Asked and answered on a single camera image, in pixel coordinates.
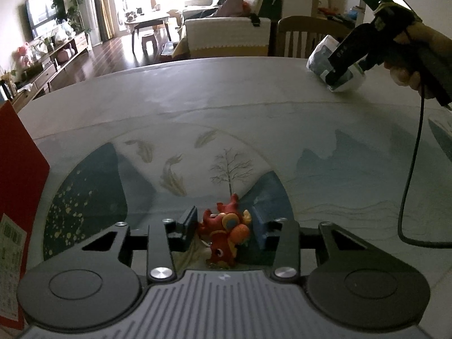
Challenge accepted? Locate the red dragon figurine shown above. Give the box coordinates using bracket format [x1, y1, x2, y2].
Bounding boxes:
[197, 194, 252, 268]

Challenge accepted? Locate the person's right hand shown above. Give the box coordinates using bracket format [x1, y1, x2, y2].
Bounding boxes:
[383, 21, 451, 105]

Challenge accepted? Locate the white tissue pack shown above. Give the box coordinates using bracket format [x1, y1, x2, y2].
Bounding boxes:
[306, 34, 366, 93]

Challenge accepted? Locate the dark wooden chair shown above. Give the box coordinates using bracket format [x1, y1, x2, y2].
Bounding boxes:
[275, 15, 351, 58]

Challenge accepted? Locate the sofa with cream cover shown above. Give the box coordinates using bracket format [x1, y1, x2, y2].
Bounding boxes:
[171, 0, 282, 59]

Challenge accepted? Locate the red cardboard box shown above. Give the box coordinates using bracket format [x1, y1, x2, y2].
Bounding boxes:
[1, 102, 50, 330]

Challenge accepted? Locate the small white stool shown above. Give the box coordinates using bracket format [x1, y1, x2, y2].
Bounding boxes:
[141, 33, 158, 54]

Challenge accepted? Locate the wooden tv console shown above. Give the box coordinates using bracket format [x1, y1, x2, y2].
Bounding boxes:
[11, 32, 91, 112]

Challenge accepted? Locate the white coffee table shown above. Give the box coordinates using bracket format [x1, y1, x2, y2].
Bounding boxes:
[125, 11, 171, 53]

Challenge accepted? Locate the potted green plant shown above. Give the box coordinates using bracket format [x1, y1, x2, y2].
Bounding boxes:
[67, 0, 91, 34]

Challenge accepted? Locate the television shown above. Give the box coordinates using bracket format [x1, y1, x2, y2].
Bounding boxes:
[25, 0, 67, 38]

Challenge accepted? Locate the black cable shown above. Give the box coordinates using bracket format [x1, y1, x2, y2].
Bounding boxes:
[397, 90, 452, 250]

